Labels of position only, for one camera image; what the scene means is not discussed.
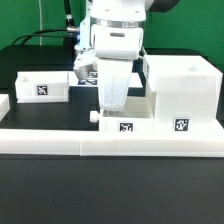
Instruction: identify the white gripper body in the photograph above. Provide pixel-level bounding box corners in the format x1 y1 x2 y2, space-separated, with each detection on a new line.
91 25 143 111

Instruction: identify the white front drawer tray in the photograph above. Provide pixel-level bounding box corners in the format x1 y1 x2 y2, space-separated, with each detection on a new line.
90 97 154 132

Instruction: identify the white drawer tray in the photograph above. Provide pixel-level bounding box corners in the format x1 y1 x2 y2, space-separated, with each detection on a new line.
90 97 154 132
15 71 69 103

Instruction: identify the white drawer cabinet box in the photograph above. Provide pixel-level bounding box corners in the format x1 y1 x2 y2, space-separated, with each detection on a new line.
144 55 223 133

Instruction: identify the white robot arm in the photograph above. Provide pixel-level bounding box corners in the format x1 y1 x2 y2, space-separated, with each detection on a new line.
74 0 180 111

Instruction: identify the white rear drawer tray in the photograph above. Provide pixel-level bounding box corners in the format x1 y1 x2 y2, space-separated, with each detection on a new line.
15 71 69 103

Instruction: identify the white fiducial marker plate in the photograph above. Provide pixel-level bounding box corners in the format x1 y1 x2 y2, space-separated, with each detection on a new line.
68 72 143 88

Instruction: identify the white L-shaped fence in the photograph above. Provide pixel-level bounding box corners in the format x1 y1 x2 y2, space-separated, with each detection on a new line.
0 93 224 158

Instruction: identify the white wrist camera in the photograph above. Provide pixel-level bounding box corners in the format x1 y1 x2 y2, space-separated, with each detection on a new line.
73 48 97 80

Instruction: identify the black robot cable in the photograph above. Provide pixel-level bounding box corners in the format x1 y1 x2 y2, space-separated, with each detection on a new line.
12 0 82 46

